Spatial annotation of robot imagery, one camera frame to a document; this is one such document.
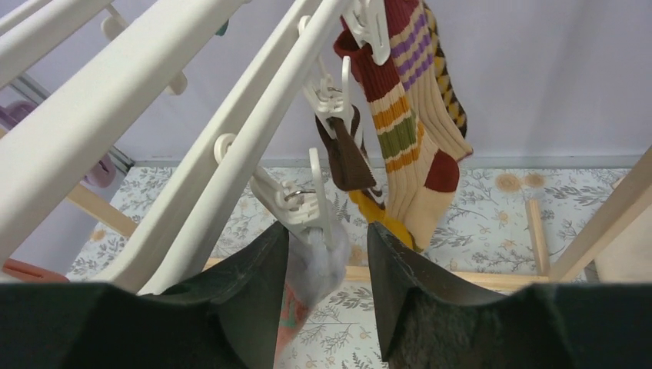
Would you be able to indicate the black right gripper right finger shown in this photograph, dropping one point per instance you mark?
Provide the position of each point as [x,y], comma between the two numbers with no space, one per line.
[428,317]

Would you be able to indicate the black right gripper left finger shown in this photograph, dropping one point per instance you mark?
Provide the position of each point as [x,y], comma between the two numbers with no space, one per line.
[225,317]

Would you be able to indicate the pink green patterned sock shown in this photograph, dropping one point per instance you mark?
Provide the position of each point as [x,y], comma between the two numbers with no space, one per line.
[313,272]

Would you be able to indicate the wooden clothes rack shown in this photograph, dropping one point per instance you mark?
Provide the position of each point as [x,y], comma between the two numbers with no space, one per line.
[504,230]

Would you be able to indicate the beige purple striped sock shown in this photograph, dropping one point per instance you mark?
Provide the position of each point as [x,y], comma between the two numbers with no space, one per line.
[413,56]

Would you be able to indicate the white plastic clip hanger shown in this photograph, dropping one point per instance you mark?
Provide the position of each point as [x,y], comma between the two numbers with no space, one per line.
[205,87]

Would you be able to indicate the floral patterned mat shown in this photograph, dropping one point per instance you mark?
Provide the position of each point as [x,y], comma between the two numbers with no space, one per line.
[341,332]

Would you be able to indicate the beige maroon striped sock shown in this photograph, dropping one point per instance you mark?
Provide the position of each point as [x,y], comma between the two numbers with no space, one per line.
[422,179]

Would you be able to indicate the mustard yellow sock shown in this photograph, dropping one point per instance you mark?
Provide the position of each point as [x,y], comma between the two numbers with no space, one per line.
[352,172]

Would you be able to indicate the beige cloth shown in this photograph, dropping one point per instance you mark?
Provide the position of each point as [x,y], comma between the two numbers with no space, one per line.
[627,258]

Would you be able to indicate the pink clothes peg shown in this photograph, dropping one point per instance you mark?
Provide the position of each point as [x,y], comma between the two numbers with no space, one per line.
[14,271]

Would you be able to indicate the brown argyle sock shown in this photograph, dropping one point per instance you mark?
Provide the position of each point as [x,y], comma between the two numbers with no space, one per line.
[453,107]

